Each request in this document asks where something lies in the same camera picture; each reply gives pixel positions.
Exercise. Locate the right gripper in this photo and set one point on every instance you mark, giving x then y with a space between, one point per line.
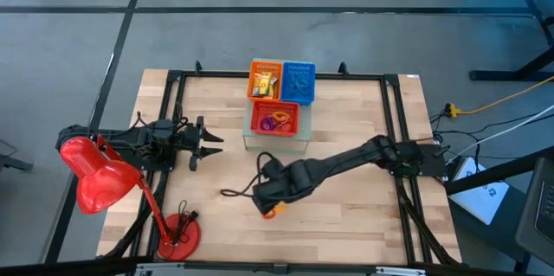
277 194

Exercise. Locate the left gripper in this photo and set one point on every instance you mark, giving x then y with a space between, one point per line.
195 139

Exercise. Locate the orange coil wristband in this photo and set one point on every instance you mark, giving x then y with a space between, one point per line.
285 127
275 213

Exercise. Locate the purple coil wristband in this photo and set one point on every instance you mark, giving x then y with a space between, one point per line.
266 123

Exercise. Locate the yellow coil wristband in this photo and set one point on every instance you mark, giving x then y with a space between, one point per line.
281 116

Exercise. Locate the blue coil wristband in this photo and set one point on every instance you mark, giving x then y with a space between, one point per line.
295 88

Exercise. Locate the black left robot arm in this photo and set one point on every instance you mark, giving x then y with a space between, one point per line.
125 137

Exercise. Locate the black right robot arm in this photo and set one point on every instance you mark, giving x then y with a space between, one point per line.
346 159

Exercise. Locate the red desk lamp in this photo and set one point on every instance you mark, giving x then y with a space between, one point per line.
101 176

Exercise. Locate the red plastic basket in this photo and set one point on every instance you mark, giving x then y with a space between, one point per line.
255 131

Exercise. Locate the orange plastic basket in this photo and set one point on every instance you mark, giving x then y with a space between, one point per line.
252 90

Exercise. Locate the blue plastic basket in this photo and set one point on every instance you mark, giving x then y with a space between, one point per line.
298 98

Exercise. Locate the silver aluminium extrusion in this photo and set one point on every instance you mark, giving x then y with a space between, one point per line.
400 271
160 271

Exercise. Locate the grey stand foot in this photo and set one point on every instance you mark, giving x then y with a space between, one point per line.
13 161

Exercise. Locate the white box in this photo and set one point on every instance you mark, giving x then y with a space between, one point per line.
480 194

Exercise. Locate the black bar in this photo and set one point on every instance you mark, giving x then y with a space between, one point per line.
497 172

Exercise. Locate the black floor stand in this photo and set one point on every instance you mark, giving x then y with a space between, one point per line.
497 75

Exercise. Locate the dark grey laptop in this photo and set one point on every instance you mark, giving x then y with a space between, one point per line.
539 211

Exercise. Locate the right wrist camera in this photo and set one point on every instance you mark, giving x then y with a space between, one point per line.
272 168

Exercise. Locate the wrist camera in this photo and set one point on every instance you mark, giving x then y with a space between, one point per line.
162 129
272 168

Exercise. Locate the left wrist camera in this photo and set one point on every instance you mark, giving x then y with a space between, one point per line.
162 129

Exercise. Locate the black table-level camera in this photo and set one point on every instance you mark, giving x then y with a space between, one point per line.
280 268

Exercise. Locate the black aluminium table frame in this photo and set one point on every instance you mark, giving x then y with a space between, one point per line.
281 75

